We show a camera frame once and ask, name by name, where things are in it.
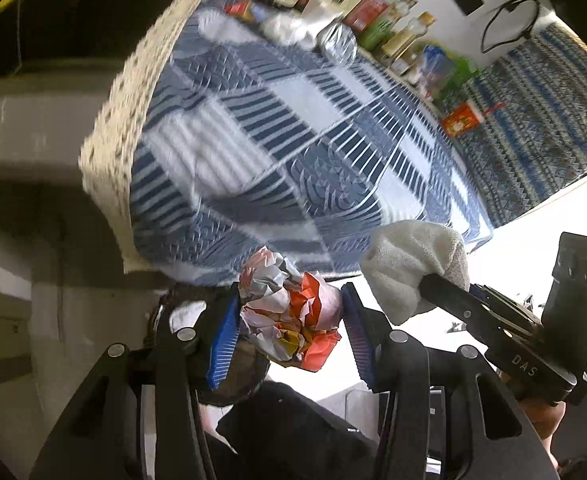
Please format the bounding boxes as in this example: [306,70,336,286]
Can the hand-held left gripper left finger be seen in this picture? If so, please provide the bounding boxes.
[28,285,242,480]

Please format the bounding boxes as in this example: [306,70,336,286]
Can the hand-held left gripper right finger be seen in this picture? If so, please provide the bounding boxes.
[341,282,559,480]

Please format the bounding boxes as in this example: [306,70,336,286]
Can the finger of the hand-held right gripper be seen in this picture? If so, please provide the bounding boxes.
[468,282,514,313]
[418,274,494,331]

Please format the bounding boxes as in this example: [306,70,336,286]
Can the black bagged trash bin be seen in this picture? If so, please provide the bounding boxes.
[146,280,274,408]

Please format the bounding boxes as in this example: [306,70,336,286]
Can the white knitted cloth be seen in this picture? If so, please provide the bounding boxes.
[359,220,470,326]

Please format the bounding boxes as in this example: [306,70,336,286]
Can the orange white wrapper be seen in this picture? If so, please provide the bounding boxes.
[238,246,344,373]

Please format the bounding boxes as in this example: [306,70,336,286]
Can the white tissue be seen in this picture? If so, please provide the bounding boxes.
[261,12,319,46]

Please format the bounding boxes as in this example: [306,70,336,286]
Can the white paper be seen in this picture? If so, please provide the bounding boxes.
[303,0,344,26]

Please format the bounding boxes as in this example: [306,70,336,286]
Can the small red packet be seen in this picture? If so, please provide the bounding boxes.
[224,1,257,22]

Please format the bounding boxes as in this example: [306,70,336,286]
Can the person's right hand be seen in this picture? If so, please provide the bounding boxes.
[498,371,567,467]

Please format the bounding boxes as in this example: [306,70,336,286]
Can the blue patterned woven cloth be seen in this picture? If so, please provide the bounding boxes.
[453,22,587,231]

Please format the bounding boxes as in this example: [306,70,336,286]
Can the orange cup with straw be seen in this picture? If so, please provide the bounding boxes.
[441,100,507,138]

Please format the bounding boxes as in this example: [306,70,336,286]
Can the blue white checkered tablecloth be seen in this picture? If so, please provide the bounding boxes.
[78,0,494,286]

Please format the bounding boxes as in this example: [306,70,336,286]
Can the grey sink cabinet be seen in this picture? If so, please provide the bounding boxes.
[0,80,174,461]

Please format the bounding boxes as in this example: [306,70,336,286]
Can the small glass jar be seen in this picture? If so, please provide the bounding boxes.
[391,55,421,78]

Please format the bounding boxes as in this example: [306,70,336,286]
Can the olive yellow-capped bottle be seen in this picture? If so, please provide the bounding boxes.
[381,10,437,63]

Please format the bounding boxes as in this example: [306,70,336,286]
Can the green label bottle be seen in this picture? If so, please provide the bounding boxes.
[358,0,419,51]

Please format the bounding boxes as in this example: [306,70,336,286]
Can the black power cable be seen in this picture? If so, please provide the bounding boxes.
[481,0,541,55]

